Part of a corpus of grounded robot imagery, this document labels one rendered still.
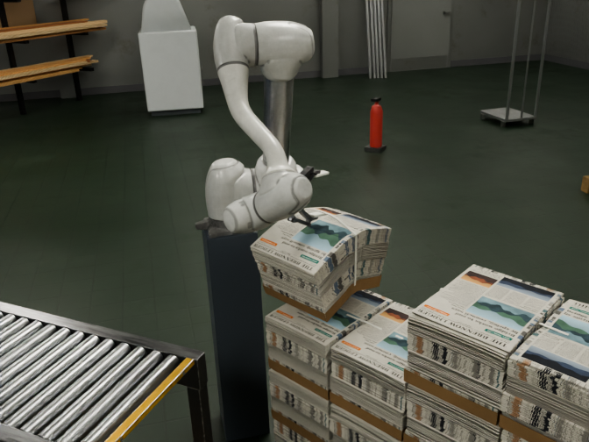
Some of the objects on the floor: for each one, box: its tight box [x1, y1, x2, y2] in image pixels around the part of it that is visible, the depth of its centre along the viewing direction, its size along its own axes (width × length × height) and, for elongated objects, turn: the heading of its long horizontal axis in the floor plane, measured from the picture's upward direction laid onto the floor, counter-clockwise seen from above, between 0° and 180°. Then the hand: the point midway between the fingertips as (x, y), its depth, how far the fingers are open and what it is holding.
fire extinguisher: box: [365, 96, 387, 153], centre depth 667 cm, size 26×26×59 cm
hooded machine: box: [138, 0, 203, 117], centre depth 871 cm, size 84×74×167 cm
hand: (322, 192), depth 201 cm, fingers open, 14 cm apart
